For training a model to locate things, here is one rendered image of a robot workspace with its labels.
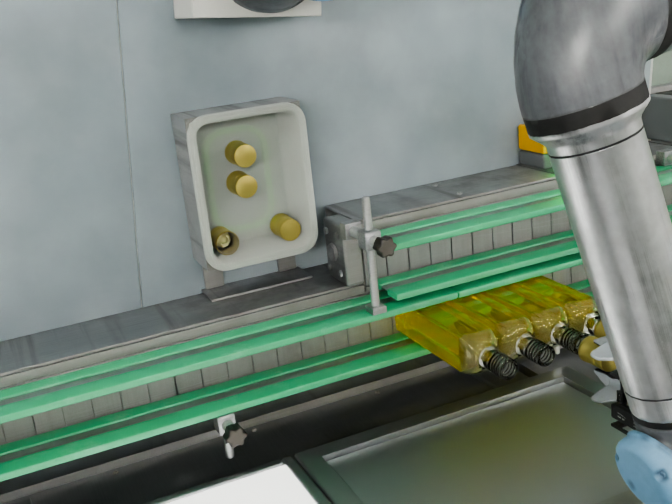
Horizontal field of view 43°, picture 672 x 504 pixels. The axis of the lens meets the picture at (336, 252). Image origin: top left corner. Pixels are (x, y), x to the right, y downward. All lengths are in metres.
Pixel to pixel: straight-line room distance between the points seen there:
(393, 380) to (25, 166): 0.68
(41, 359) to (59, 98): 0.35
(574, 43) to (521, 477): 0.64
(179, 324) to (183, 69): 0.36
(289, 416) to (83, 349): 0.37
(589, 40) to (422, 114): 0.79
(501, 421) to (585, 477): 0.17
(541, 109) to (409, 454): 0.64
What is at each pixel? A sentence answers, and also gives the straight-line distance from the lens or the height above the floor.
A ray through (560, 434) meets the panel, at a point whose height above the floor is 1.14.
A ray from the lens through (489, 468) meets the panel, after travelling 1.16.
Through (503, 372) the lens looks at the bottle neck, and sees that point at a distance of 1.14.
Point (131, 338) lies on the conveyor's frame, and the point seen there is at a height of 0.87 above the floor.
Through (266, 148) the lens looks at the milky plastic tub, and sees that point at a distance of 1.29.
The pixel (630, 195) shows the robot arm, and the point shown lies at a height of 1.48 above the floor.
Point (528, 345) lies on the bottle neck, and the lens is 1.16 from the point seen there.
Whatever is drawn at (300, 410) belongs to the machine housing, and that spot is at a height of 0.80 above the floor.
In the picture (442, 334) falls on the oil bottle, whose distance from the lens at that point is 1.19.
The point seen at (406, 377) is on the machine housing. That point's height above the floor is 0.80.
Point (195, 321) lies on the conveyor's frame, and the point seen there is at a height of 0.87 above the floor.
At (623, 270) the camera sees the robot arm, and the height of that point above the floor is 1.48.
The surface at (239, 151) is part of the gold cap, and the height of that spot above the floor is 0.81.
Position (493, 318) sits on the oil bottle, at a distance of 1.20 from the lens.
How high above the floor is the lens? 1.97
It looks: 62 degrees down
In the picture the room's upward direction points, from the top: 120 degrees clockwise
